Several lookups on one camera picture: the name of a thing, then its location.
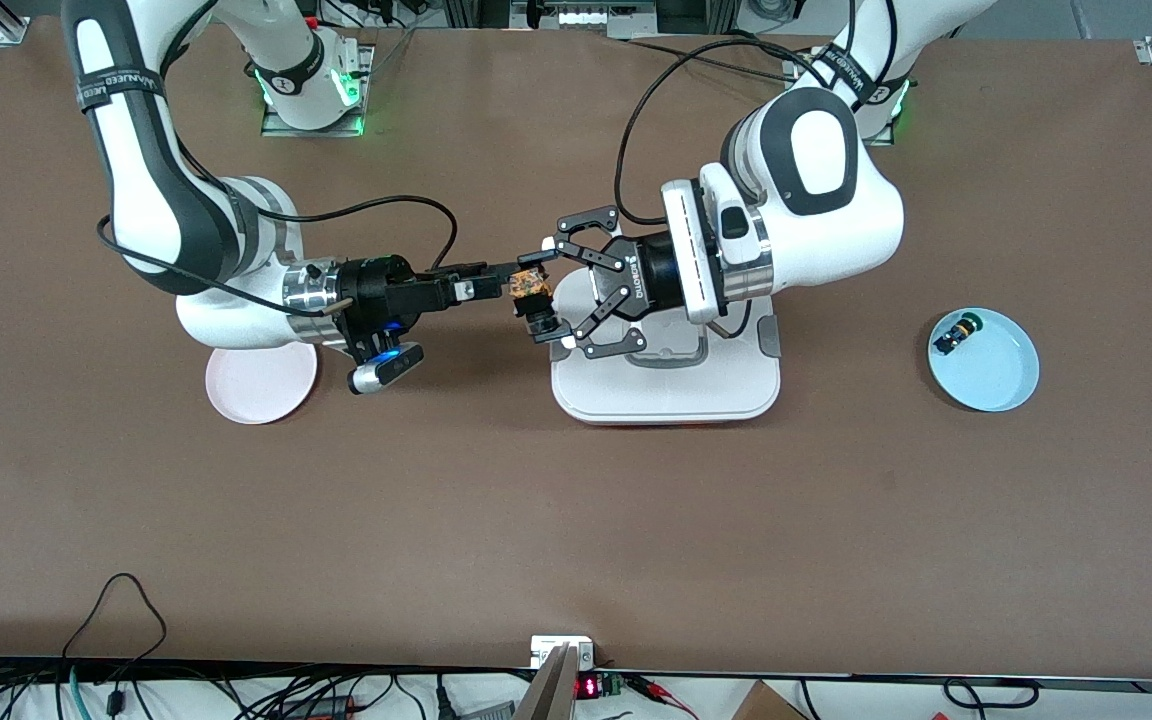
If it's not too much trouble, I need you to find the orange and black switch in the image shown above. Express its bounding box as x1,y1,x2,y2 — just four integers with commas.
508,265,564,347

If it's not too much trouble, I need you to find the pink round plate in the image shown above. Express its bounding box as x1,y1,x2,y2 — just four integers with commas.
205,345,319,425

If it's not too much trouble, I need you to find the lit control box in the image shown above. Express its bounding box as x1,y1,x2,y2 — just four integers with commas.
511,0,659,31

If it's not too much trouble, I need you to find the small white mounting block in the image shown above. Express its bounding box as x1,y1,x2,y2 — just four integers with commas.
530,635,595,669

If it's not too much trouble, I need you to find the light blue round plate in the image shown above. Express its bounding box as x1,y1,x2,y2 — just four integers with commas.
927,307,1041,412

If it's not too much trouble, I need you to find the red test lead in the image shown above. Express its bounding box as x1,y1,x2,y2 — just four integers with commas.
626,675,699,717

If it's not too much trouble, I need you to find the black power adapter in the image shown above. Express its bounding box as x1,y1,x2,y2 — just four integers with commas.
276,695,362,719

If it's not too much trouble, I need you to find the brown cardboard piece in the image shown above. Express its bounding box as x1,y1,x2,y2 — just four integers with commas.
731,681,805,720

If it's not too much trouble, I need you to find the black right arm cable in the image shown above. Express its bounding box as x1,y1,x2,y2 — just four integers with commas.
96,195,459,321

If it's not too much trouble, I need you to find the white lidded box grey handle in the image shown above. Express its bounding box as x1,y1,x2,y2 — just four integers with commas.
548,270,783,427

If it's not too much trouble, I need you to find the black cable to base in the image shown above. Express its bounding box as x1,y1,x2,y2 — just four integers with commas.
626,28,817,86

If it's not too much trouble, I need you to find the thin black looped cable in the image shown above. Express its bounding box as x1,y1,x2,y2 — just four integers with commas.
61,572,169,673

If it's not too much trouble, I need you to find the aluminium vertical post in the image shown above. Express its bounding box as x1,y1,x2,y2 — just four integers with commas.
514,643,580,720

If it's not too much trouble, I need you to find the black coiled cable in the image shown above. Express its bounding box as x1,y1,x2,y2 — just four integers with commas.
943,678,1041,709

